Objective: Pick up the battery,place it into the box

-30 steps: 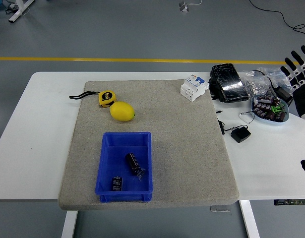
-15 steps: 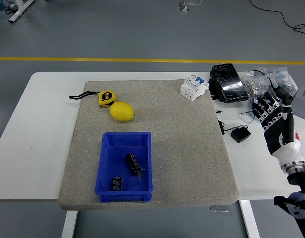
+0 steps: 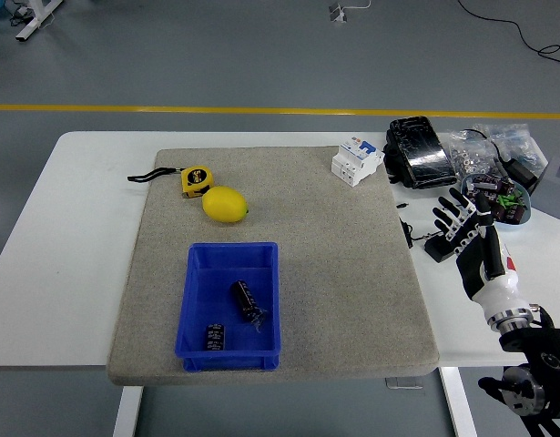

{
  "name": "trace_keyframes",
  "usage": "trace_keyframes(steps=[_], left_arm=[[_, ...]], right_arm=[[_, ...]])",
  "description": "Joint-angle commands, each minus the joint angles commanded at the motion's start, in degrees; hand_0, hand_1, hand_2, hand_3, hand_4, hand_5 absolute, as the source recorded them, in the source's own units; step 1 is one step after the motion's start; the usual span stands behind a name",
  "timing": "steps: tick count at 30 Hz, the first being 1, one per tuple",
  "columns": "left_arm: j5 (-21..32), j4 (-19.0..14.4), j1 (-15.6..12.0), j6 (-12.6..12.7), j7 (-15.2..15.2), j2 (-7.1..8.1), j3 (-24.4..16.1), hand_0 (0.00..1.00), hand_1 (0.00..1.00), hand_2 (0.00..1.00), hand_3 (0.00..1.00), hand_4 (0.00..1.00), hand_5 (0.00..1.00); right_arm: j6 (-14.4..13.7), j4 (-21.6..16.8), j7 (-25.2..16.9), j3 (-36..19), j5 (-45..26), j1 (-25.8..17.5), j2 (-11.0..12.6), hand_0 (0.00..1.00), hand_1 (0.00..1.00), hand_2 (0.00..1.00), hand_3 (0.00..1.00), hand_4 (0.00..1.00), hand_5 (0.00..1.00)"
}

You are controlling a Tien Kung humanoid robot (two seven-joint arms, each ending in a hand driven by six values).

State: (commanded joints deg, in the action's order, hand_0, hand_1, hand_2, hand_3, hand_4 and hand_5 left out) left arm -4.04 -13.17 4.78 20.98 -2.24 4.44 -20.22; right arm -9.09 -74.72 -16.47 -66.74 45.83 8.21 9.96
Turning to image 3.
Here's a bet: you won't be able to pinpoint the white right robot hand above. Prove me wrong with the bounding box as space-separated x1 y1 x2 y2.
432 187 531 320

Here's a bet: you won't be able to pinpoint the long dark cylindrical battery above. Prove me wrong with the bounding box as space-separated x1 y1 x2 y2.
229 279 268 327

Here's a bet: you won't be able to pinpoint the short dark cylindrical battery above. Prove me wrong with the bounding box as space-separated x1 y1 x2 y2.
202 321 227 353

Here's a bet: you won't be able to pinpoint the grey box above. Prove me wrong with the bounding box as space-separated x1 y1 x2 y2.
529 155 560 222

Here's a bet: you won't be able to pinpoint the blue plastic box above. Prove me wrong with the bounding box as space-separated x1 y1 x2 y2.
174 241 280 372

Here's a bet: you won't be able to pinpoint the small black adapter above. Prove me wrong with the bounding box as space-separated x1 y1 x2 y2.
423 231 461 264

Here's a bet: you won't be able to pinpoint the light blue bowl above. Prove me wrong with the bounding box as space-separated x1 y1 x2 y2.
460 172 534 231

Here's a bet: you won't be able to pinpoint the green small parts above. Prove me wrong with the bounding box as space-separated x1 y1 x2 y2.
491 193 524 210

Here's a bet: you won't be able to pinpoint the clear bag of metal washers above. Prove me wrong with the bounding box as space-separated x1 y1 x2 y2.
441 129 502 177

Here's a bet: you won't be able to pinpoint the black glossy device case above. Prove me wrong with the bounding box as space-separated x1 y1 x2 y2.
382 116 459 190

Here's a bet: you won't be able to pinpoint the clear bag of small parts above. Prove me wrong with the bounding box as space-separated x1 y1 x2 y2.
473 122 549 169

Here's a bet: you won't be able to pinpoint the grey-brown mat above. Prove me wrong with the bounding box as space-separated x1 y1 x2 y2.
105 145 441 388

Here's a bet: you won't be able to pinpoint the white circuit breaker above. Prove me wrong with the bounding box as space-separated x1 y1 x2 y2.
331 135 385 188

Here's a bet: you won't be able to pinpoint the yellow lemon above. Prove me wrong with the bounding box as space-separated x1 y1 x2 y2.
201 185 249 225

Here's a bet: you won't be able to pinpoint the yellow tape measure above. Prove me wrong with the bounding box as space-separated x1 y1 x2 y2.
127 165 215 199

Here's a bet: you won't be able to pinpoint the white table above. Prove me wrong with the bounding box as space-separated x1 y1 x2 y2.
0 131 560 437

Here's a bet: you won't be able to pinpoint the white floor stand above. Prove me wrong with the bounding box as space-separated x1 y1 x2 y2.
15 0 65 45

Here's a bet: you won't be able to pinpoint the black power adapter with cord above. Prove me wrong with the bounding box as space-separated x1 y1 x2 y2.
461 129 539 190

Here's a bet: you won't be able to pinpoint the black floor cable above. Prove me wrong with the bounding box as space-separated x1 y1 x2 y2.
456 0 560 69

